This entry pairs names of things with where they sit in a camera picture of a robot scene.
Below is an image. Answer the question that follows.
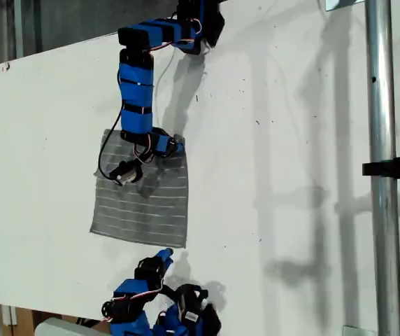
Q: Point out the white box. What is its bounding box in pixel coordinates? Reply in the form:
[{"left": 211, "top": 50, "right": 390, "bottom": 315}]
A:
[{"left": 34, "top": 316, "right": 112, "bottom": 336}]

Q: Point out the black camera cable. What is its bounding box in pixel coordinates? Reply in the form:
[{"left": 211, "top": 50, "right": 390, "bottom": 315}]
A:
[{"left": 97, "top": 107, "right": 122, "bottom": 180}]

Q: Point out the grey striped towel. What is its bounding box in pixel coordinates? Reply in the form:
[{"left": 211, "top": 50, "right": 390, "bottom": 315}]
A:
[{"left": 90, "top": 128, "right": 190, "bottom": 249}]

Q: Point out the black clamp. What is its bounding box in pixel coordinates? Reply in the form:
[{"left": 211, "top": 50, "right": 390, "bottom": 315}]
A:
[{"left": 362, "top": 148, "right": 400, "bottom": 186}]

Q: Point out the red white servo wire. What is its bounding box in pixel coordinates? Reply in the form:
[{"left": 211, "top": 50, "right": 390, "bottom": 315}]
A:
[
  {"left": 110, "top": 276, "right": 166, "bottom": 302},
  {"left": 133, "top": 134, "right": 159, "bottom": 165}
]

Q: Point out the black camera box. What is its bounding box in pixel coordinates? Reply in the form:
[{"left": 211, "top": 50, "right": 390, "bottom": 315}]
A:
[
  {"left": 110, "top": 160, "right": 144, "bottom": 187},
  {"left": 179, "top": 293, "right": 201, "bottom": 325}
]

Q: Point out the black camera stalk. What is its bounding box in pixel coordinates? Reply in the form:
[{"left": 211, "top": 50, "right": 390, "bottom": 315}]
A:
[
  {"left": 160, "top": 283, "right": 208, "bottom": 302},
  {"left": 126, "top": 153, "right": 154, "bottom": 169}
]

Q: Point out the steel post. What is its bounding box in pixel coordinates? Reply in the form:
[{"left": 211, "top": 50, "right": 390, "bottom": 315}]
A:
[{"left": 364, "top": 0, "right": 400, "bottom": 336}]

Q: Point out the wooden table leg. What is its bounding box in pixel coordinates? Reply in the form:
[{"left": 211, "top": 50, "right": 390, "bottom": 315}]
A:
[{"left": 2, "top": 304, "right": 35, "bottom": 336}]

